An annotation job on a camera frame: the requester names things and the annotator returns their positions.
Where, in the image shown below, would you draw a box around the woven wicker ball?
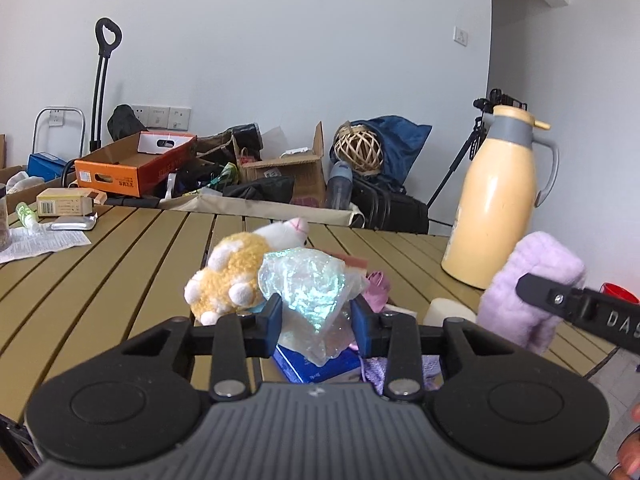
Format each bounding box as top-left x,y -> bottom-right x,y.
333,125 -> 385,177

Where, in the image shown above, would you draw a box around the printed paper sheet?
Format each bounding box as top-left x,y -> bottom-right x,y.
0,225 -> 94,265

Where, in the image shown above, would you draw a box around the grey water bottle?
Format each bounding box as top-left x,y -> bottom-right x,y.
325,160 -> 355,210

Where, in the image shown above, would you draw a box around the lilac fluffy cloth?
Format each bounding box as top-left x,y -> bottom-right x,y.
477,231 -> 589,356

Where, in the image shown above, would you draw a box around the black pouch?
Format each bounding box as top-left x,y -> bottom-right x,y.
222,175 -> 296,204

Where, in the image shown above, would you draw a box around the lavender knitted cloth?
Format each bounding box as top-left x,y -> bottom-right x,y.
360,354 -> 442,397

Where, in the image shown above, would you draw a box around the green spray bottle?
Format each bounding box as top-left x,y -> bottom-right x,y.
14,201 -> 41,229

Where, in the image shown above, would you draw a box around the person's right hand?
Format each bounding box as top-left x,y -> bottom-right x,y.
607,401 -> 640,479

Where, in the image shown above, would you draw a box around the blue storage box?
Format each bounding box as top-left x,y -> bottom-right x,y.
27,152 -> 69,184

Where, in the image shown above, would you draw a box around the white foam block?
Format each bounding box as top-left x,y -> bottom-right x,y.
424,298 -> 479,327

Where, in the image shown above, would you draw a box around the clear jar with black lid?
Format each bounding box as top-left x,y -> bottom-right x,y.
0,184 -> 11,252

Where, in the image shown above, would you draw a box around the open brown cardboard box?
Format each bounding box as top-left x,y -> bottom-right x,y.
234,121 -> 329,206

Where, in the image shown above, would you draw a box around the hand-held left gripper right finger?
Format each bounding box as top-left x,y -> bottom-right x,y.
352,295 -> 519,402

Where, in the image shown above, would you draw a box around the black backpack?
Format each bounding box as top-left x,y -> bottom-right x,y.
107,104 -> 149,142

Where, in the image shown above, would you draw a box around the beige barcode carton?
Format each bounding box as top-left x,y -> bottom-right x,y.
35,194 -> 95,218

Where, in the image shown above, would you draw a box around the large brown cardboard box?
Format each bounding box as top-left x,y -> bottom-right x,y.
0,162 -> 77,202

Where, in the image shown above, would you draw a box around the dark blue bag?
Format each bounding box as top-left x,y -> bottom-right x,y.
344,115 -> 433,194

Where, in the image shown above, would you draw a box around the white wall sockets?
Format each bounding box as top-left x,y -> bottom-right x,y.
130,104 -> 192,131

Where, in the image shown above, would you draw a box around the yellow thermos jug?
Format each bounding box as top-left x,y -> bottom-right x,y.
440,104 -> 560,290

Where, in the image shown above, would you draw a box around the pink sponge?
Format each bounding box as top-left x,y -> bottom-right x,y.
327,251 -> 370,273

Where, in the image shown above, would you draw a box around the black luggage bag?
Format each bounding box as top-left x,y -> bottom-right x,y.
350,177 -> 431,235

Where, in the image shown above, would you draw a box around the iridescent plastic wrap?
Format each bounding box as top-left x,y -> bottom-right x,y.
257,248 -> 371,367

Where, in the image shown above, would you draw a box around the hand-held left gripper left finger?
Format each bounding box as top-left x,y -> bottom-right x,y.
117,294 -> 283,402

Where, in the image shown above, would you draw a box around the orange and white plush toy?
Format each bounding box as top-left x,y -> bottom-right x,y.
184,217 -> 311,326

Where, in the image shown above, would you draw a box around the orange cardboard box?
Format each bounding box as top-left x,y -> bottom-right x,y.
73,131 -> 199,197

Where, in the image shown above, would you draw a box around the red plastic bucket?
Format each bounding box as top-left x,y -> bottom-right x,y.
599,282 -> 640,307

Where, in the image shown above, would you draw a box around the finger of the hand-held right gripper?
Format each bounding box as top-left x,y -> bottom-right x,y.
515,272 -> 587,324

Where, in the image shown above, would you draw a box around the black cart handle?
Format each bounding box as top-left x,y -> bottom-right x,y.
89,17 -> 124,155

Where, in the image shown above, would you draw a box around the silver metal tube frame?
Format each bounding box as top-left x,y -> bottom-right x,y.
32,107 -> 86,159

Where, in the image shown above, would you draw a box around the silver foil pack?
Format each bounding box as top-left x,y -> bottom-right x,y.
46,213 -> 99,232

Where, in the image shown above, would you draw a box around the black camera tripod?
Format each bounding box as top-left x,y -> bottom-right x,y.
426,88 -> 529,209

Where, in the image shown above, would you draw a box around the blue flat box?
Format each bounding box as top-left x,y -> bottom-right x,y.
272,342 -> 364,384

